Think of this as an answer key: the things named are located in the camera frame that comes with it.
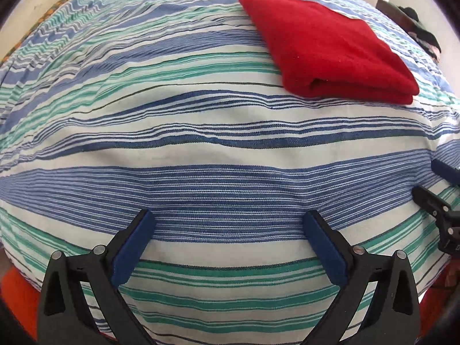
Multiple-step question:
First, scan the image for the blue green striped bed sheet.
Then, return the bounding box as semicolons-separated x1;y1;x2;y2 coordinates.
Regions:
0;0;460;344

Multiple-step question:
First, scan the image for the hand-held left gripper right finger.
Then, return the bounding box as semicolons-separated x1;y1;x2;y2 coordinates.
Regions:
303;210;420;345

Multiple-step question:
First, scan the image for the orange fuzzy cloth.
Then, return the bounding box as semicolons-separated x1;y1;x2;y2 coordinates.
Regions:
0;268;45;345

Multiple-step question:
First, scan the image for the dark wooden furniture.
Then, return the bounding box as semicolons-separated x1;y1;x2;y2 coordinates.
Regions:
375;0;399;17

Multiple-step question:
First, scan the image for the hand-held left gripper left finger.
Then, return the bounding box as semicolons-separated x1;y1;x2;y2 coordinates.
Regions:
37;209;156;345

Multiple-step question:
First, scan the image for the pile of dark clothes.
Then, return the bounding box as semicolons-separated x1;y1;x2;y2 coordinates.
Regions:
393;4;442;63

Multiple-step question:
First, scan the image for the orange green patterned cloth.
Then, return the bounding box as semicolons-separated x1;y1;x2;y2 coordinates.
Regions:
28;0;81;35

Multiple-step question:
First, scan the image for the red sweater with white figure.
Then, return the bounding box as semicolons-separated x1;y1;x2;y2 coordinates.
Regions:
239;0;420;106

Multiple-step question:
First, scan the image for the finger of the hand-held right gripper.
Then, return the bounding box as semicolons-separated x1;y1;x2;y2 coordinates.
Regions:
411;185;460;260
430;158;460;188

